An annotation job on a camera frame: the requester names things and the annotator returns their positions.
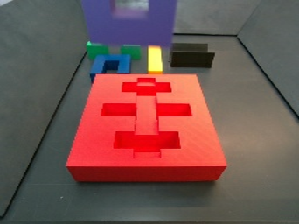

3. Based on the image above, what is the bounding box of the red board with recesses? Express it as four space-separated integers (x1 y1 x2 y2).
67 74 228 182

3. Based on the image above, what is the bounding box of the purple U-shaped block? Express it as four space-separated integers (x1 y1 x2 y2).
82 0 177 47

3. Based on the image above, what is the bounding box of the yellow long bar block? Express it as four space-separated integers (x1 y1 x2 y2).
147 45 163 74

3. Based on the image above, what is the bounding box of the blue U-shaped block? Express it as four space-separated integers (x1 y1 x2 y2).
90 54 131 80

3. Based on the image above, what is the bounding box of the green stepped arch block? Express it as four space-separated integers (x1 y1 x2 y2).
86 41 142 60

